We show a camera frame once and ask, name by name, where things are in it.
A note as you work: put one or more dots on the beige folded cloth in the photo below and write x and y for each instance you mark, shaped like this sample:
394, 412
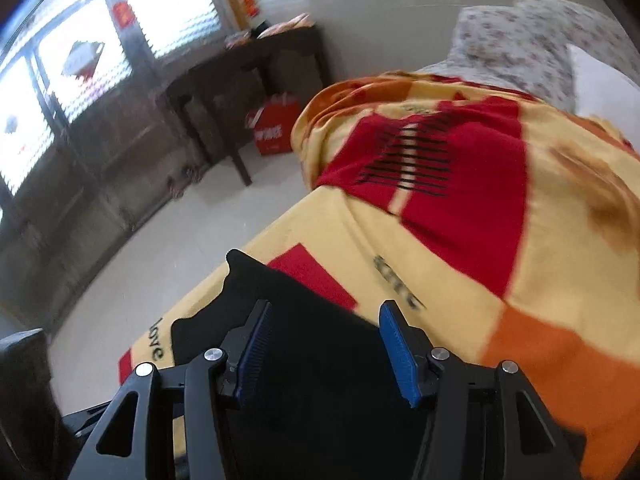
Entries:
287, 25

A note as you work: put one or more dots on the red shopping bag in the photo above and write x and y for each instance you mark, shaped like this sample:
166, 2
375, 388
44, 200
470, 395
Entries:
272, 130

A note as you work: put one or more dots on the small clutter on table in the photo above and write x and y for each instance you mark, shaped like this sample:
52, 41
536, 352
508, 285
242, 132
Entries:
237, 40

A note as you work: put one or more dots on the red paper decoration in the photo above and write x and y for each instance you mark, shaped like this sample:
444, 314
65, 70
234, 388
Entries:
122, 14
250, 2

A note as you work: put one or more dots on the dark wooden table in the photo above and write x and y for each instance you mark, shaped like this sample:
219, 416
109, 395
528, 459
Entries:
260, 57

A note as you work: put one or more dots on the grey floral pillows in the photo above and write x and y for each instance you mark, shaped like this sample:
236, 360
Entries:
515, 45

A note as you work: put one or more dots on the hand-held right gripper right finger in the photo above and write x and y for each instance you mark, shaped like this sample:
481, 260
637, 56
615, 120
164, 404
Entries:
400, 360

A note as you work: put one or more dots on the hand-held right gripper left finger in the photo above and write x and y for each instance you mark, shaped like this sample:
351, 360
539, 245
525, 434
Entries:
255, 355

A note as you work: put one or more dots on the yellow red printed blanket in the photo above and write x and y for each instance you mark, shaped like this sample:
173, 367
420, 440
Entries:
525, 260

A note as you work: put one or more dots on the black pants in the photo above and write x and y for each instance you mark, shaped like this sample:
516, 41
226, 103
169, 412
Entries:
320, 385

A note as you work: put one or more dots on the brown glazed door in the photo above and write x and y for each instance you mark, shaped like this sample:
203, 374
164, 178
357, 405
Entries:
100, 160

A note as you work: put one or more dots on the white pillow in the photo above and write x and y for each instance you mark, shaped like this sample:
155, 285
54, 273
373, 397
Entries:
600, 85

